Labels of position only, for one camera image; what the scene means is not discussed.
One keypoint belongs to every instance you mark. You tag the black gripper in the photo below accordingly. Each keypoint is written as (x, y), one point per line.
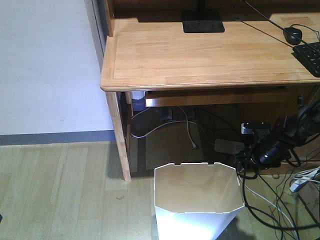
(270, 152)

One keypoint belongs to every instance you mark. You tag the white power strip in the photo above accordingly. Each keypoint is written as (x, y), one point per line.
(304, 177)

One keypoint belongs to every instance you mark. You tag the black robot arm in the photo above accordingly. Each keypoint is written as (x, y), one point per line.
(289, 132)

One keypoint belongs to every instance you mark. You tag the wooden desk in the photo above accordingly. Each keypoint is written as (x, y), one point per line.
(147, 49)

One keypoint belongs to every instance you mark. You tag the black computer monitor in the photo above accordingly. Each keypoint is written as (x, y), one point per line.
(202, 20)

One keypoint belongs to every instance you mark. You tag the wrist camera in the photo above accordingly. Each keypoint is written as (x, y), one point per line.
(248, 127)

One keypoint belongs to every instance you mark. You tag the black keyboard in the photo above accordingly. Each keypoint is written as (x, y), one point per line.
(309, 56)

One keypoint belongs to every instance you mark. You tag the white trash bin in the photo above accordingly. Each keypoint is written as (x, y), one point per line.
(195, 201)

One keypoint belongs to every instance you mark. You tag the black computer mouse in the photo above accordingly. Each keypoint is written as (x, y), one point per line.
(292, 35)

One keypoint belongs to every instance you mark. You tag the wooden keyboard drawer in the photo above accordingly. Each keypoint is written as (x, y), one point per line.
(218, 96)

